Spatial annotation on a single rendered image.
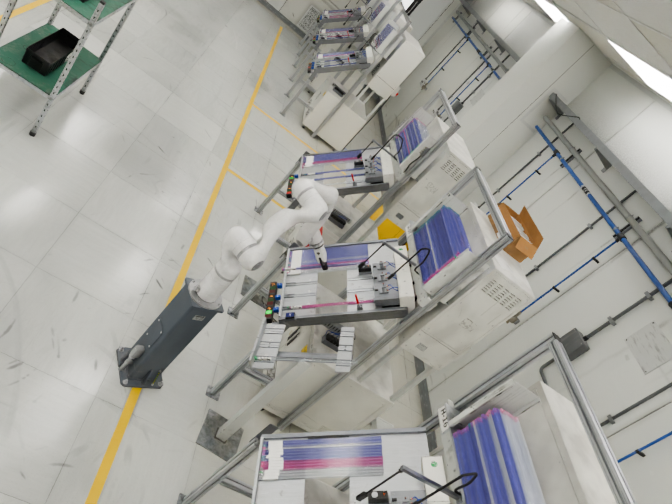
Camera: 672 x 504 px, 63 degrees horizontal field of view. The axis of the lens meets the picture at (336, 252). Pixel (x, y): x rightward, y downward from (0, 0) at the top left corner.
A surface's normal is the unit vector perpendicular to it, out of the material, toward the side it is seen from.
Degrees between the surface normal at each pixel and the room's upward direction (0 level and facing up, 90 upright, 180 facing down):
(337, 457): 44
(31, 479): 0
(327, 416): 90
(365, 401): 90
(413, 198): 90
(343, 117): 90
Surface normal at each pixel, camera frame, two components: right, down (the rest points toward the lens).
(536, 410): -0.77, -0.53
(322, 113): -0.01, 0.57
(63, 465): 0.64, -0.63
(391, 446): -0.08, -0.82
